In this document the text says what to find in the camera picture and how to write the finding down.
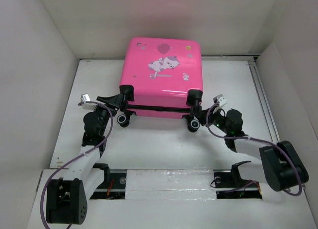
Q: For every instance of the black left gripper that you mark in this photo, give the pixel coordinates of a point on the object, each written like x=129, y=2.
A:
x=114, y=101

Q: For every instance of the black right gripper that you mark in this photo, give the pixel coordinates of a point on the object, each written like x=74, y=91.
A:
x=210, y=114

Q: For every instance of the pink suitcase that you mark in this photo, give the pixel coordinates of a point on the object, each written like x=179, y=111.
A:
x=162, y=78

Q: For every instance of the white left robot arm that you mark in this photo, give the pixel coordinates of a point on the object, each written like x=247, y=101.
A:
x=66, y=192

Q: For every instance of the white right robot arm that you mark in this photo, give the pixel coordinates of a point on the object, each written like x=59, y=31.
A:
x=283, y=169

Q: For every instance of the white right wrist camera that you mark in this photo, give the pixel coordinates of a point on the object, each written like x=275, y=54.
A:
x=220, y=100

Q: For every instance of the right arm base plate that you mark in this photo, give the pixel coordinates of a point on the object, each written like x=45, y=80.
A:
x=230, y=185

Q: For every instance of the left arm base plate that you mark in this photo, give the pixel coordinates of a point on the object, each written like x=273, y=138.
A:
x=114, y=185

